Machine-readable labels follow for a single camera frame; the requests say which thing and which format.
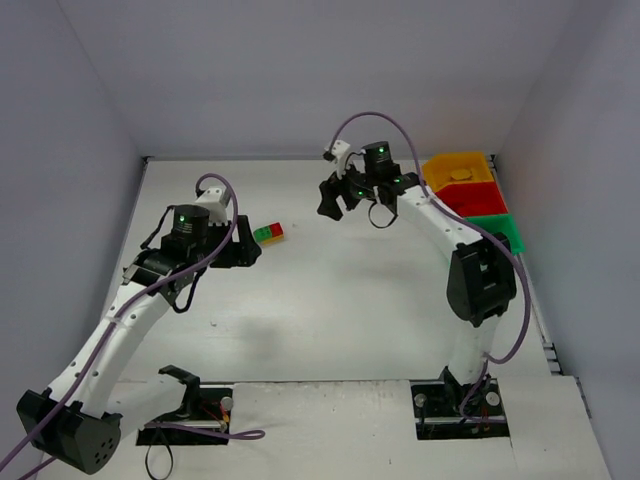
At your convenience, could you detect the green red yellow lego stack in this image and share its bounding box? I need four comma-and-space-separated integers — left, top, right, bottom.
253, 222, 284, 245

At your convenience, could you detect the green yellow oval lego stack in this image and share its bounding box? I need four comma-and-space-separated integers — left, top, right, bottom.
450, 168, 475, 182

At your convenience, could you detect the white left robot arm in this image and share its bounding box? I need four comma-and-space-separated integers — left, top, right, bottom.
17, 204, 261, 475

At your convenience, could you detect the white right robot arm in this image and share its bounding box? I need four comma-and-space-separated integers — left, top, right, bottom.
317, 140, 516, 403

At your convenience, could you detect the yellow plastic bin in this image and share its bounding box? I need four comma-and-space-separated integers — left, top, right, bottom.
421, 151, 494, 192

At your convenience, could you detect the red plastic bin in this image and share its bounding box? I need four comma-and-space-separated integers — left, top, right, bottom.
436, 182, 508, 217

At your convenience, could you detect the green plastic bin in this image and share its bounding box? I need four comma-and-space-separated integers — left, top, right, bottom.
467, 214, 525, 255

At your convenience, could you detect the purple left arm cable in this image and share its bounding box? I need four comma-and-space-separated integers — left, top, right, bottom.
0, 173, 266, 476

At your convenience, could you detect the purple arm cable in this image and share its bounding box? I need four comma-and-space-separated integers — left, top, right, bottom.
322, 111, 531, 424
0, 173, 266, 476

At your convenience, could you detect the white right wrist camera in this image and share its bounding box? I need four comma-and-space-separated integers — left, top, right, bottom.
322, 139, 363, 179

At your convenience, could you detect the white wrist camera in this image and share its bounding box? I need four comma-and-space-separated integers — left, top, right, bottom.
322, 139, 363, 179
195, 186, 231, 225

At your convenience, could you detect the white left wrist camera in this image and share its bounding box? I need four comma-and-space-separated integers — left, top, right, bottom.
195, 186, 231, 225

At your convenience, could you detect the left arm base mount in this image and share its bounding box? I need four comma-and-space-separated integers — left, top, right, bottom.
135, 384, 233, 447

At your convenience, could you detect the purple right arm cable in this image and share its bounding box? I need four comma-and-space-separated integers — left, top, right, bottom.
322, 111, 531, 424

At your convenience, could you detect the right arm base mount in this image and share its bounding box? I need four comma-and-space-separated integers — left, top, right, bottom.
410, 379, 510, 441

